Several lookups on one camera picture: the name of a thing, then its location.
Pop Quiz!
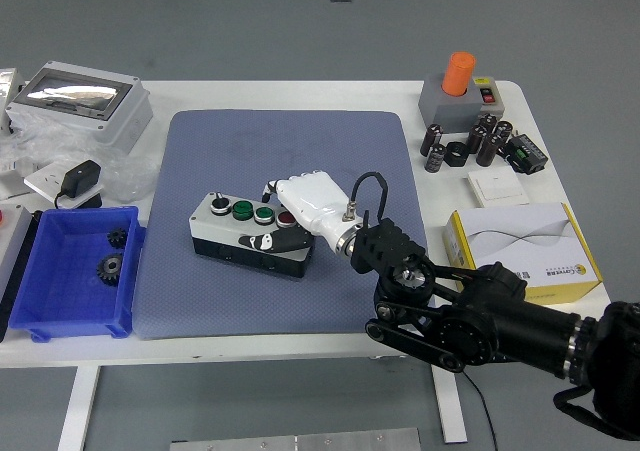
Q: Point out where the thin black cable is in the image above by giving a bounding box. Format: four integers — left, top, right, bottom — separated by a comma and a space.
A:
460, 369, 499, 451

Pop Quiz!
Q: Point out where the grey block holder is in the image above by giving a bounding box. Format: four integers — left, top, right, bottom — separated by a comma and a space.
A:
417, 73, 479, 135

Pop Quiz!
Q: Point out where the orange cylinder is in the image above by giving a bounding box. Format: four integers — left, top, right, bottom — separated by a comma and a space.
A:
441, 51, 477, 98

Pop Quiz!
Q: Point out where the blue plastic bin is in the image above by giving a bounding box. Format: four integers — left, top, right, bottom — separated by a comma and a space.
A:
8, 205, 147, 343

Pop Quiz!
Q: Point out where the large black bevel gear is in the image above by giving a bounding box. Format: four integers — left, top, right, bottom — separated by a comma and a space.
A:
95, 252, 125, 288

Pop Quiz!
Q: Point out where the white wall switch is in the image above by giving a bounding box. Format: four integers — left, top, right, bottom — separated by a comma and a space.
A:
467, 169, 531, 208

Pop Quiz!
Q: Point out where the white table leg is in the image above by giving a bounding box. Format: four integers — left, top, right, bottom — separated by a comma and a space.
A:
430, 363, 469, 444
57, 365, 101, 451

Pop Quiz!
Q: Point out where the grey rocker switch box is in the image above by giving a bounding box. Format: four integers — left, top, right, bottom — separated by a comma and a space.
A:
469, 76, 506, 120

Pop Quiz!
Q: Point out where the blue-grey table mat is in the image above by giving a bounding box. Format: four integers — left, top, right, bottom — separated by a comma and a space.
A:
133, 109, 437, 341

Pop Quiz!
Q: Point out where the black ring nut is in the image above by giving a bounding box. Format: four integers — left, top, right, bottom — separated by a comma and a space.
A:
444, 141, 468, 167

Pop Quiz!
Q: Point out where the black module with green terminal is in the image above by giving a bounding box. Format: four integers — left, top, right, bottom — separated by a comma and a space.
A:
502, 133, 550, 175

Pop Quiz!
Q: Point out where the grey enclosure with clear window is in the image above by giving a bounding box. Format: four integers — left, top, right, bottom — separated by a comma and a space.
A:
4, 60, 154, 155

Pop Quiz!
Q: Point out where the clear crumpled plastic bag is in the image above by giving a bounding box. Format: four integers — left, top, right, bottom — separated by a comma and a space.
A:
0, 115, 160, 202

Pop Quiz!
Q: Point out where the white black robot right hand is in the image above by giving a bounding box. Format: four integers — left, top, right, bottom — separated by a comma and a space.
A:
237, 169, 359, 255

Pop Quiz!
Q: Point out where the black power adapter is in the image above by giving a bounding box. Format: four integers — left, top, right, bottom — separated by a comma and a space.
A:
53, 159, 103, 210

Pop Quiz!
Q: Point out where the grey push button control box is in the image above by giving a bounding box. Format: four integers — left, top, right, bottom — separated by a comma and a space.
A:
188, 190, 316, 280

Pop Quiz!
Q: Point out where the silver foil bag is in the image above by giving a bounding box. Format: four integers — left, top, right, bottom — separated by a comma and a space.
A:
0, 67, 25, 122

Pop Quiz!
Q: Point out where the white socket plate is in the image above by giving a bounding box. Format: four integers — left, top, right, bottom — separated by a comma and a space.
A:
23, 165, 105, 205

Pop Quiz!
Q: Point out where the white yellow cardboard box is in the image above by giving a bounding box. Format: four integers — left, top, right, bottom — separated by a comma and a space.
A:
442, 201, 605, 306

